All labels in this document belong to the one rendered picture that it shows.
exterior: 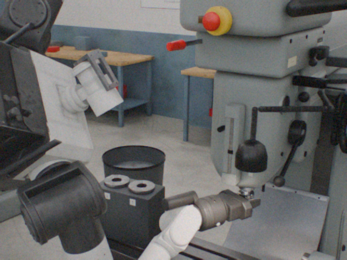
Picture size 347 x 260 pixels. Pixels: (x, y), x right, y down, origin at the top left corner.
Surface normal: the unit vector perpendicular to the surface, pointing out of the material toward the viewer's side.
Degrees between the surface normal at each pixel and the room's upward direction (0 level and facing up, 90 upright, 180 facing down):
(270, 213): 63
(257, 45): 90
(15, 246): 0
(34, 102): 58
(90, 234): 84
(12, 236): 0
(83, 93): 90
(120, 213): 90
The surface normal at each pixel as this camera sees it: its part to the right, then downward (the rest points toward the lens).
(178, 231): 0.48, -0.27
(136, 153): 0.00, 0.25
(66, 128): 0.82, -0.42
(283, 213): -0.47, -0.21
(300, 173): -0.54, 0.25
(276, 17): 0.31, 0.30
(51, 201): 0.12, -0.62
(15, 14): 0.26, -0.19
